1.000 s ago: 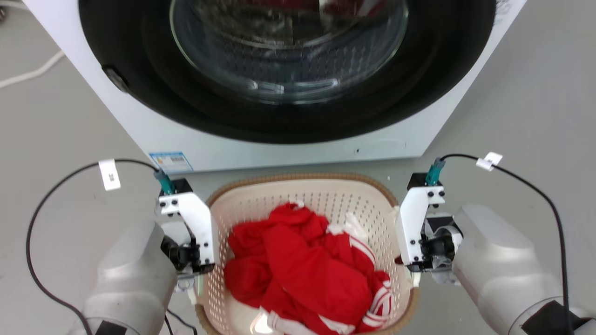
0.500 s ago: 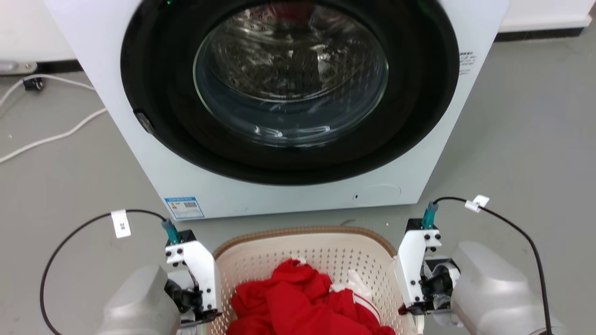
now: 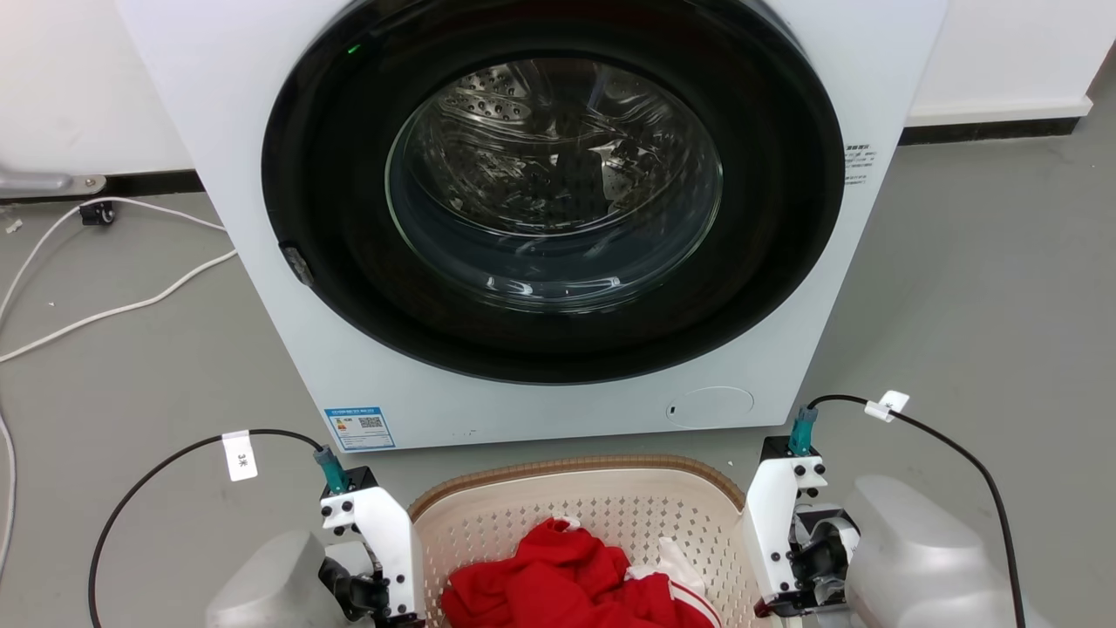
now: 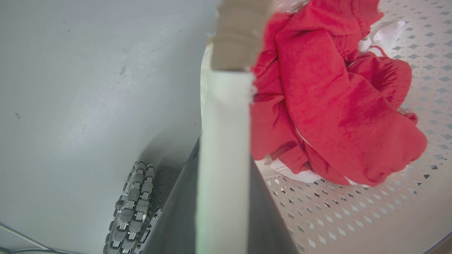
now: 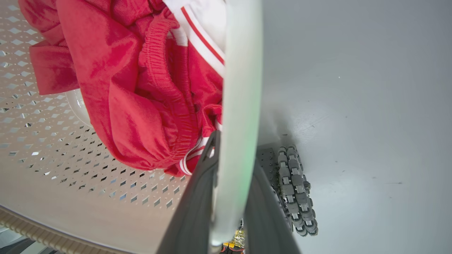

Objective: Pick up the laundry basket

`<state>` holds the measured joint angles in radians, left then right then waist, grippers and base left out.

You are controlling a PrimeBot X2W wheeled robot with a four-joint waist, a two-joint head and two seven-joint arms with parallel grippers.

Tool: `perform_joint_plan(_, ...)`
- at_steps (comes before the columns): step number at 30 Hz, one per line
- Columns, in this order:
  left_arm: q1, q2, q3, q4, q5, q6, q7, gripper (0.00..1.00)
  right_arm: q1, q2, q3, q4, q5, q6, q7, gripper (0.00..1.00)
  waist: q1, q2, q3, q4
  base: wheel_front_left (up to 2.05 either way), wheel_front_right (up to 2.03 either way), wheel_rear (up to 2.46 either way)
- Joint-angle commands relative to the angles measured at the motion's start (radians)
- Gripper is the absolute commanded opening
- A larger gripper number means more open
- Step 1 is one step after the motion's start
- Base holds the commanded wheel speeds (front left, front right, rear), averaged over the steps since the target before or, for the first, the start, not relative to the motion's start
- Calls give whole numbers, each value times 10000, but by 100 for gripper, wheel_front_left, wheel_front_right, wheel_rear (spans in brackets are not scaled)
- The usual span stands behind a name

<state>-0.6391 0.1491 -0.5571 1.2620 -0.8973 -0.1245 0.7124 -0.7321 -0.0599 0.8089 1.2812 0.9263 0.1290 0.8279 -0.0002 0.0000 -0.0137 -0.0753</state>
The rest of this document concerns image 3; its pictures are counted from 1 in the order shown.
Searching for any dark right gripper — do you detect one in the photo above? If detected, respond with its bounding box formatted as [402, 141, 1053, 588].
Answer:
[789, 504, 861, 611]

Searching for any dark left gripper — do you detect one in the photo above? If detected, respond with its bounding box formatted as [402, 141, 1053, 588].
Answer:
[318, 556, 391, 625]

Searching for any beige perforated laundry basket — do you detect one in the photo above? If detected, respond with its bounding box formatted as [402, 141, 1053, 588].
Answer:
[408, 454, 761, 628]

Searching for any white cloth piece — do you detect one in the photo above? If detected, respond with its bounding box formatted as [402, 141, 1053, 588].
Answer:
[626, 536, 708, 597]

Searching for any blue energy label sticker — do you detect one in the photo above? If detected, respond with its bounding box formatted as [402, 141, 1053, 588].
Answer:
[324, 406, 395, 452]

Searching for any round white filter cover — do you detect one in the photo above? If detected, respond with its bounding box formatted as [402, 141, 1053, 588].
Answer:
[667, 386, 755, 429]

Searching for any red garment with white stripes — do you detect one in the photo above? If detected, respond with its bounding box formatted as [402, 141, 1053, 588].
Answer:
[441, 517, 725, 628]

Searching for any white front-load washing machine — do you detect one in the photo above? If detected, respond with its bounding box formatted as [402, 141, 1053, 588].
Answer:
[116, 0, 949, 453]

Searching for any round black glass washer door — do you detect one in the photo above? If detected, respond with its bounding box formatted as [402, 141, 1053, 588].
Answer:
[262, 0, 845, 385]

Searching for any steel washer drum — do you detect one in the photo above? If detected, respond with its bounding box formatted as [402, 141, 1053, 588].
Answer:
[388, 58, 724, 312]

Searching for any grey metal bar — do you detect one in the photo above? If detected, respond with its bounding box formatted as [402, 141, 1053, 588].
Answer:
[0, 169, 107, 200]

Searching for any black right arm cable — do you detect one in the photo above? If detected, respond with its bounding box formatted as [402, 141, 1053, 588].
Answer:
[787, 391, 1024, 628]

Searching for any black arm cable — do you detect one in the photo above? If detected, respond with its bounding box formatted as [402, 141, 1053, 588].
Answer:
[787, 391, 1024, 628]
[88, 428, 351, 628]

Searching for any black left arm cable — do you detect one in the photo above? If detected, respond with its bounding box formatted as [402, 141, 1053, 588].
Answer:
[88, 428, 351, 628]

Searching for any white floor cable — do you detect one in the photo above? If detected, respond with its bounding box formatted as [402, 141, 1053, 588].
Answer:
[0, 249, 239, 364]
[0, 412, 17, 581]
[0, 196, 228, 324]

